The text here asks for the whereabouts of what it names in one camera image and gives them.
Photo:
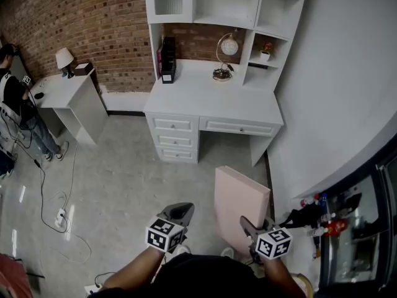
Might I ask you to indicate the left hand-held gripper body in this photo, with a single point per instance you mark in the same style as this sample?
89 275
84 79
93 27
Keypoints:
164 233

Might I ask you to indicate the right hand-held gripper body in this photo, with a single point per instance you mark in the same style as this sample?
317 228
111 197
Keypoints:
274 242

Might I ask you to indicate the pink folder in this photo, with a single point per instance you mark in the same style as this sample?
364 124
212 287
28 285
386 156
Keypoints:
235 197

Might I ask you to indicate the white desk with hutch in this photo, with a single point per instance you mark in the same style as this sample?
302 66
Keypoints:
223 19

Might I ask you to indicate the person's left forearm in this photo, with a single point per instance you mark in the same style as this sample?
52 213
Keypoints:
136 269

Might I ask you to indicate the person's right forearm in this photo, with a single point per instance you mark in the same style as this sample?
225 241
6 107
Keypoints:
280 275

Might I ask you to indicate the white drawer with knob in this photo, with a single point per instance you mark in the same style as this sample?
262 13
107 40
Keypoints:
175 141
172 124
178 155

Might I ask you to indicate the white drawer front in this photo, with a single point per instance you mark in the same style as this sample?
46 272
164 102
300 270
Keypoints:
237 126

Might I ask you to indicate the gold globe desk lamp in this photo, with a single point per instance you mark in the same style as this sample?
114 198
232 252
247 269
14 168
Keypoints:
229 46

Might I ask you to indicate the person's left white shoe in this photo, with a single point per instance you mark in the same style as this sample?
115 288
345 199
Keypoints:
183 249

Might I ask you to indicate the person's white shoe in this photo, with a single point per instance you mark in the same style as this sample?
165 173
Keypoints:
227 252
183 249

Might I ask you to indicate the person's right white shoe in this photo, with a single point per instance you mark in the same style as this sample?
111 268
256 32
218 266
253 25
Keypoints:
227 252

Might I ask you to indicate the black bag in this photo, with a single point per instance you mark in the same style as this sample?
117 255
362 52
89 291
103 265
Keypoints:
305 216

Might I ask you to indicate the clear plastic bottle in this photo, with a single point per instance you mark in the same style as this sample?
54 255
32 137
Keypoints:
316 232

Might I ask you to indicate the red-capped bottle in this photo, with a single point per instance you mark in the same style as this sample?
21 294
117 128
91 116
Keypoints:
308 201

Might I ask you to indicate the blue-capped bottle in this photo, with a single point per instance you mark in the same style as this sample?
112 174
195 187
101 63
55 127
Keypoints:
323 199

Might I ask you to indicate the person's black shirt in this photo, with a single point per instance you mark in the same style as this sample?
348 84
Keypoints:
204 278

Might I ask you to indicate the red packet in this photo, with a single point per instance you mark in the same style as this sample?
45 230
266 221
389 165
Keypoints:
336 227

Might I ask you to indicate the black glass cabinet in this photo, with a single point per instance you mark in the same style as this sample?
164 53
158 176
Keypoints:
363 222

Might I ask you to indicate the white power strip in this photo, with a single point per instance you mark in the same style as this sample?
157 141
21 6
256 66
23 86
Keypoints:
92 289
59 217

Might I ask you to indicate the black perforated file holder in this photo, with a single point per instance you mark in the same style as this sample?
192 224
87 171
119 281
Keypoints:
169 61

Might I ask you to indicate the magenta book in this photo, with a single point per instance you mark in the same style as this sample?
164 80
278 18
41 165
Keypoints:
159 61

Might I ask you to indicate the red fabric item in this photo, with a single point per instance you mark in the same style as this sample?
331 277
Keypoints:
12 278

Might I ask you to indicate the white side table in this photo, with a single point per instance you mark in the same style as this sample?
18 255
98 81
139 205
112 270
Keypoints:
62 92

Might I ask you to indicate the brown box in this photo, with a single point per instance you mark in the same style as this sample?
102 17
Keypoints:
83 69

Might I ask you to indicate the red potted flower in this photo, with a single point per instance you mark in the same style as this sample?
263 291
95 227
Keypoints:
266 53

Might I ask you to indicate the small black device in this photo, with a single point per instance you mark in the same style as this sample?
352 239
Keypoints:
39 95

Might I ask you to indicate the white shade table lamp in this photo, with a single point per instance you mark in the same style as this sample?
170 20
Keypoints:
63 57

